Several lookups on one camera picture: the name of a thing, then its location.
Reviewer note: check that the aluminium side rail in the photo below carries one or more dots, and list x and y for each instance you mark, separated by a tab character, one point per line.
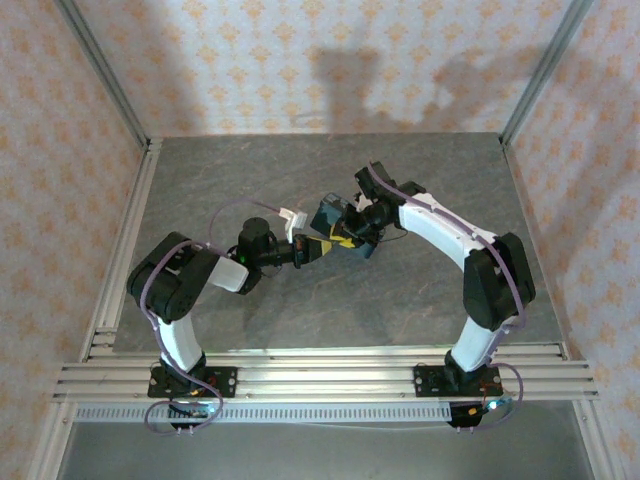
136	215

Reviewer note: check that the aluminium cross rail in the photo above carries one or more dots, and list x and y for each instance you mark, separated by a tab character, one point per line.
325	375

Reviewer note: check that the black mounting plate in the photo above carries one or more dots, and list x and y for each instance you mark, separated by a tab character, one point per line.
227	382
425	382

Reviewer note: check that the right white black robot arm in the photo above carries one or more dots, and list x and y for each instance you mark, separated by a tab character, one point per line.
440	225

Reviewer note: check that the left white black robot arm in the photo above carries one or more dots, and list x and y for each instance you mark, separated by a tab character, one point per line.
180	345

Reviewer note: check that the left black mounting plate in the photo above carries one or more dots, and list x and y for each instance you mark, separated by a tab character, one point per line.
227	382

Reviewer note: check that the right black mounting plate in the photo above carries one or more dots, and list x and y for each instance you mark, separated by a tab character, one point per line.
425	382

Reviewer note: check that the aluminium frame post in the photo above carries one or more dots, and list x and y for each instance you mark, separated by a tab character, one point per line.
106	75
544	75

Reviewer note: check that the aluminium frame leg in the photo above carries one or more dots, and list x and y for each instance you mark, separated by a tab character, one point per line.
597	440
52	440

